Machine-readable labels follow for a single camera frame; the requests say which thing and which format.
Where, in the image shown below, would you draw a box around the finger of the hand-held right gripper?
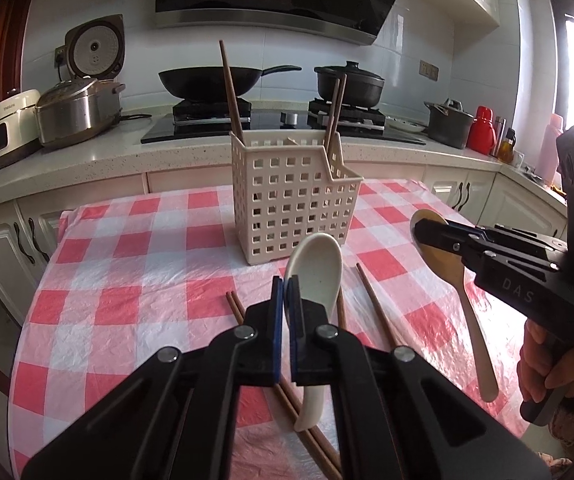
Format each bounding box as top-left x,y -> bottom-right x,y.
413,219 -> 498,273
483,225 -> 568,262

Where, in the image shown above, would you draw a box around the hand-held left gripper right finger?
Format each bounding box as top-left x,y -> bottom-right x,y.
285,275 -> 552,480

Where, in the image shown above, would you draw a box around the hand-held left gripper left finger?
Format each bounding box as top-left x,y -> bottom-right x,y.
21,274 -> 286,480

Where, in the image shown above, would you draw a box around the cream soup spoon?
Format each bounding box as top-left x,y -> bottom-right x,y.
285,233 -> 344,432
410,209 -> 499,403

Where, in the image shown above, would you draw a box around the cream plastic utensil basket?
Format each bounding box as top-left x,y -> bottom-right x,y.
230,130 -> 364,266

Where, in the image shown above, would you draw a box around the person's right hand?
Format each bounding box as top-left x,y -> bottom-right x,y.
518,319 -> 574,403

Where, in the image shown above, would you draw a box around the cooking oil bottle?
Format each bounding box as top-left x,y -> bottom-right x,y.
498,129 -> 516,163

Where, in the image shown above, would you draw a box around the pink water bottle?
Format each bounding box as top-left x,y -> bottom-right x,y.
539,113 -> 565,186

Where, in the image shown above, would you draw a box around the grey lidded stock pot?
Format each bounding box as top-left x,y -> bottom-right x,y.
424,98 -> 475,150

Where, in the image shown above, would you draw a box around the red thermos jug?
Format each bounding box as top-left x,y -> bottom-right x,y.
468,106 -> 496,156

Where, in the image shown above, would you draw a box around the steel thermos bottle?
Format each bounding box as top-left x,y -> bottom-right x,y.
494,116 -> 508,157

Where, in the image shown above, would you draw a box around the plate with food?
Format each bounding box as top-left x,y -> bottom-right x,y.
386,116 -> 426,134

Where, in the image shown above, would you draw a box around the pink checked plastic tablecloth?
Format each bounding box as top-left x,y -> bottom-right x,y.
8,177 -> 532,480

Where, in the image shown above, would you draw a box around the black lidded casserole pot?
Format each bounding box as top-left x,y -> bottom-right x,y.
314,61 -> 386,108

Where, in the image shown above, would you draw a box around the black glass gas cooktop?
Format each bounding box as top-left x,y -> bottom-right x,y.
140,99 -> 426,147

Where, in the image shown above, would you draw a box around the white stone kitchen counter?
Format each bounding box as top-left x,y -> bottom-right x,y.
0,110 -> 570,216

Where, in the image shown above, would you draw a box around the black wok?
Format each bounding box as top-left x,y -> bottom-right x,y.
158,64 -> 302,100

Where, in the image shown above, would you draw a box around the white base kitchen cabinets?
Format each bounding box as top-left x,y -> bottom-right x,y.
0,165 -> 570,341

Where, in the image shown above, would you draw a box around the silver rice cooker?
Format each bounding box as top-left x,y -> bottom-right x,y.
35,77 -> 126,150

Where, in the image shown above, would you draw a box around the cream countertop cooker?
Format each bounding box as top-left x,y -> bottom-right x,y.
0,89 -> 42,170

